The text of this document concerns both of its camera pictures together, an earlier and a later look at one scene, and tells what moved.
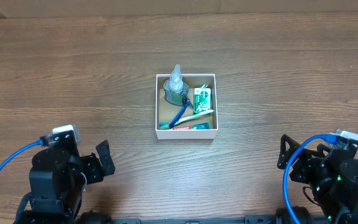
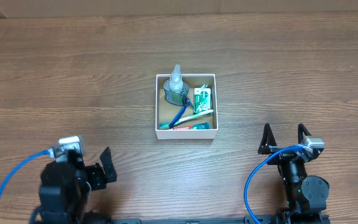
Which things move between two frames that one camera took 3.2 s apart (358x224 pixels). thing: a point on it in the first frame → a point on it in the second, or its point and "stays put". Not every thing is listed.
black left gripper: (96, 173) → (99, 180)
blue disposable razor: (186, 102) stays put
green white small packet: (202, 99) stays put
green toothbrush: (166, 125) stays put
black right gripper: (308, 162) → (268, 145)
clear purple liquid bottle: (176, 89) stays put
